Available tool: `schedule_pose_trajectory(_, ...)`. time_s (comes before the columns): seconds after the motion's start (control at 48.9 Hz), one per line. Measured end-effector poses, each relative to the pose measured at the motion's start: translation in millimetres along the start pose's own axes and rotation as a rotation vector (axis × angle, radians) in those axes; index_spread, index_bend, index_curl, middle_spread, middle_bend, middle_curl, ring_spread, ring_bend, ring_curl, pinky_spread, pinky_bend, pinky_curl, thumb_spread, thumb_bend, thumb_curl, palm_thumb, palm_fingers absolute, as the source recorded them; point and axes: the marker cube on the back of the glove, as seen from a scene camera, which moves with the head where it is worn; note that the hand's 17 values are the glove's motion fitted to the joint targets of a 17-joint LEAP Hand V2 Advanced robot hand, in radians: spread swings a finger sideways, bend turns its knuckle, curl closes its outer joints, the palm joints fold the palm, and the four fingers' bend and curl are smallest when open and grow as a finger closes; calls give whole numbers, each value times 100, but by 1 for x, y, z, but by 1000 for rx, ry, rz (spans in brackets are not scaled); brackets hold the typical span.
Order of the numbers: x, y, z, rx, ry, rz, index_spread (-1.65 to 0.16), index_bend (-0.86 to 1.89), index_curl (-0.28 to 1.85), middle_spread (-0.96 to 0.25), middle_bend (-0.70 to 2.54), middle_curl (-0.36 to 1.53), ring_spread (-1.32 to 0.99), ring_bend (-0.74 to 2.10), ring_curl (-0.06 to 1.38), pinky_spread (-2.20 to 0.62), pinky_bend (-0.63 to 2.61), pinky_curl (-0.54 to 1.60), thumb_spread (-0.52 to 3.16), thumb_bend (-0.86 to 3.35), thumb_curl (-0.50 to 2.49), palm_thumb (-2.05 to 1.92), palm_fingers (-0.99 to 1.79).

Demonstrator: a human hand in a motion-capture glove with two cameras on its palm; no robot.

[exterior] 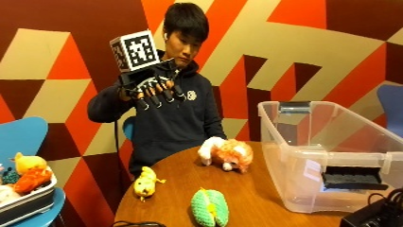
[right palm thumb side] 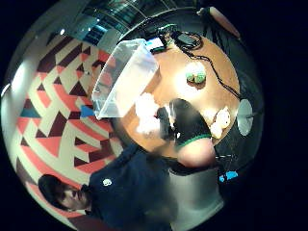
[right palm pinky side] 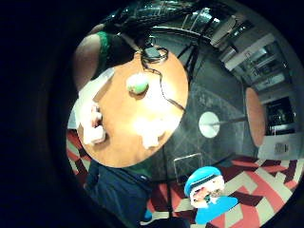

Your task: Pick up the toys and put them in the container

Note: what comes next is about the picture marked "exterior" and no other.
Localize green crocheted toy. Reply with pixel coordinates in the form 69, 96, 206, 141
190, 187, 230, 227

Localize black glove cable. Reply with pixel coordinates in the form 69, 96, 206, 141
113, 120, 128, 190

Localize black cable loop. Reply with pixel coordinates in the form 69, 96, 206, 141
109, 220, 168, 227

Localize white and orange plush toy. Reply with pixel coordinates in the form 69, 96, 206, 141
197, 136, 254, 174

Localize white marker cube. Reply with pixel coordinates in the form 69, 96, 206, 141
108, 29, 161, 74

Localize black device box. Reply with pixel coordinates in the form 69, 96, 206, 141
339, 198, 403, 227

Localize teal crocheted toy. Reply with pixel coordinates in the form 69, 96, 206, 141
0, 169, 22, 186

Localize grey bin latch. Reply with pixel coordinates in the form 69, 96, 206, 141
278, 100, 313, 114

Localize clear plastic storage bin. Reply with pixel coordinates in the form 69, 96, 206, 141
257, 100, 403, 215

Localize blue chair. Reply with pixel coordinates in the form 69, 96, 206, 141
0, 116, 67, 227

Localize yellow plush toy with legs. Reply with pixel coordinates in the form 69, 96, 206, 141
132, 166, 168, 202

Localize black ribbed bin latch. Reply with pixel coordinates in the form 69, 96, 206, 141
321, 166, 391, 191

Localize white bin label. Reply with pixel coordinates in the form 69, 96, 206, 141
302, 159, 323, 183

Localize the person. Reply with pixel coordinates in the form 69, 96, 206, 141
87, 2, 228, 182

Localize black device cables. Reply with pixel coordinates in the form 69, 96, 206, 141
367, 187, 403, 221

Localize white toy basket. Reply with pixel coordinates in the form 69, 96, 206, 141
0, 171, 59, 226

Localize round yellow plush toy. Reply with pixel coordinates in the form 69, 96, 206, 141
11, 151, 49, 176

